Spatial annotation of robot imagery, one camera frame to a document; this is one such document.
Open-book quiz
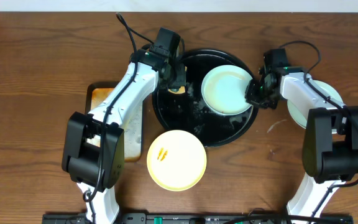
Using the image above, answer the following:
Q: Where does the green yellow sponge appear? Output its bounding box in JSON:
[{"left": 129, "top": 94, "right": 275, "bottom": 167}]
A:
[{"left": 168, "top": 66, "right": 187, "bottom": 95}]

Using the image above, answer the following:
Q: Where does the light blue plate top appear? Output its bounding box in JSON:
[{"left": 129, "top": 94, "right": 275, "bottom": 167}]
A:
[{"left": 201, "top": 65, "right": 252, "bottom": 116}]

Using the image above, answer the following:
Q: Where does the light blue plate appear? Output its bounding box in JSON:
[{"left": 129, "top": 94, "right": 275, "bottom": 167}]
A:
[
  {"left": 287, "top": 80, "right": 343, "bottom": 129},
  {"left": 201, "top": 65, "right": 252, "bottom": 116}
]

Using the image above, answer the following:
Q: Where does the yellow plate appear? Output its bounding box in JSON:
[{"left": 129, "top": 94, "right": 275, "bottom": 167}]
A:
[{"left": 147, "top": 130, "right": 207, "bottom": 192}]

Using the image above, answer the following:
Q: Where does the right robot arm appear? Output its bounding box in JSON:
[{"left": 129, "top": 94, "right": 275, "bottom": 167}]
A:
[{"left": 246, "top": 66, "right": 358, "bottom": 223}]

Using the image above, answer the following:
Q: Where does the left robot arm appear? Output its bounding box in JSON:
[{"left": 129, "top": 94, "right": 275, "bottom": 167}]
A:
[{"left": 62, "top": 47, "right": 185, "bottom": 223}]

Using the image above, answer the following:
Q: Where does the black round tray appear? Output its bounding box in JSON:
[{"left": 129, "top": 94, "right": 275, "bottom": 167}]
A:
[{"left": 152, "top": 49, "right": 258, "bottom": 147}]

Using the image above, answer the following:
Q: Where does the black rectangular soapy tray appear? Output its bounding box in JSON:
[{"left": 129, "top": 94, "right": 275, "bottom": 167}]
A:
[{"left": 85, "top": 82, "right": 143, "bottom": 162}]

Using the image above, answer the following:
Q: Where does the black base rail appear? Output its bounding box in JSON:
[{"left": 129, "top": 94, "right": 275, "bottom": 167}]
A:
[{"left": 41, "top": 212, "right": 354, "bottom": 224}]

